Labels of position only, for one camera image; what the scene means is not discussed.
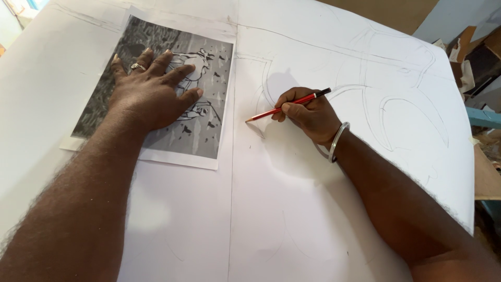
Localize large white drawing sheet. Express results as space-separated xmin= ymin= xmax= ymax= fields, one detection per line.
xmin=0 ymin=0 xmax=476 ymax=282

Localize red pencil with black end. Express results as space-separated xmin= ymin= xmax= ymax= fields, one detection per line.
xmin=245 ymin=88 xmax=332 ymax=123

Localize brown cardboard board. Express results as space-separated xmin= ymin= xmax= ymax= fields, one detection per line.
xmin=316 ymin=0 xmax=440 ymax=36

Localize person's left hand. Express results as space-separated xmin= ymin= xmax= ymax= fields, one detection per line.
xmin=108 ymin=48 xmax=204 ymax=132

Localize blue wooden plank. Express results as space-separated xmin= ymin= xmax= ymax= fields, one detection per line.
xmin=465 ymin=106 xmax=501 ymax=130

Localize person's right hand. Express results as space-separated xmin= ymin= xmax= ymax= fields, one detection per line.
xmin=271 ymin=87 xmax=342 ymax=145

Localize heap of cardboard scraps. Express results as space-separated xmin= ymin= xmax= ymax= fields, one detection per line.
xmin=432 ymin=25 xmax=501 ymax=114

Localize silver bangle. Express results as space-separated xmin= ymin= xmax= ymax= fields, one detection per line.
xmin=328 ymin=122 xmax=351 ymax=164

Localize brown wooden board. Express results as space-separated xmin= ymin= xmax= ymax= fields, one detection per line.
xmin=473 ymin=144 xmax=501 ymax=201

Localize grey printed reference picture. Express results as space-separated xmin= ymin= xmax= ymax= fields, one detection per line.
xmin=59 ymin=5 xmax=238 ymax=171

